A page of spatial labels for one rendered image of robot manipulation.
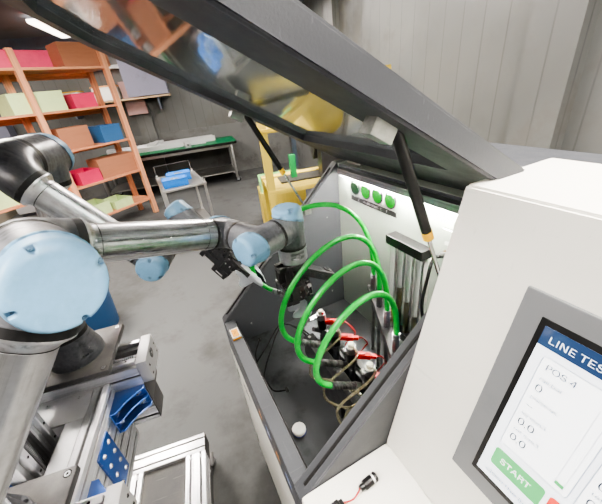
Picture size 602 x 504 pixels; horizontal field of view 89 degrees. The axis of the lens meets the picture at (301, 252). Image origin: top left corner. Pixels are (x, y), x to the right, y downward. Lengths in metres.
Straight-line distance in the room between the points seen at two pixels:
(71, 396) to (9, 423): 0.70
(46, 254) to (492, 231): 0.58
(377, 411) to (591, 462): 0.34
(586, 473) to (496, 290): 0.23
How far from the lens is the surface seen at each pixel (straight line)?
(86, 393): 1.24
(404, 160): 0.47
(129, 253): 0.67
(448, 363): 0.63
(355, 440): 0.76
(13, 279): 0.46
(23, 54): 5.46
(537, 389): 0.55
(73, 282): 0.48
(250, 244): 0.67
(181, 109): 7.85
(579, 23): 2.36
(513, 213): 0.52
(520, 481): 0.63
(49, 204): 0.94
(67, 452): 1.13
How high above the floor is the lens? 1.71
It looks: 28 degrees down
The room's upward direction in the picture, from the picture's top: 7 degrees counter-clockwise
